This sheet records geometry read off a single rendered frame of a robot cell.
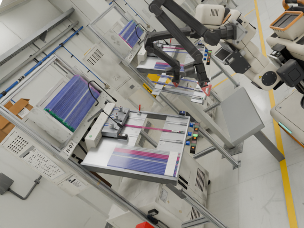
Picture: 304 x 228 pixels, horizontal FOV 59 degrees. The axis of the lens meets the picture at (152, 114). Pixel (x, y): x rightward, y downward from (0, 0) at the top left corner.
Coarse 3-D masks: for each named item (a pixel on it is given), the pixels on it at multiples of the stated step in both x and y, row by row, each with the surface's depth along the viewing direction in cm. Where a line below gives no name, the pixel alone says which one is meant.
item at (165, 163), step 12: (120, 144) 211; (120, 156) 201; (132, 156) 201; (144, 156) 200; (156, 156) 200; (168, 156) 199; (132, 168) 192; (144, 168) 191; (156, 168) 191; (168, 168) 190
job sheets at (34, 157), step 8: (24, 152) 204; (32, 152) 202; (40, 152) 200; (32, 160) 208; (40, 160) 205; (48, 160) 203; (40, 168) 212; (48, 168) 209; (56, 168) 207; (48, 176) 218; (56, 176) 215; (72, 176) 209; (72, 184) 216; (80, 184) 213
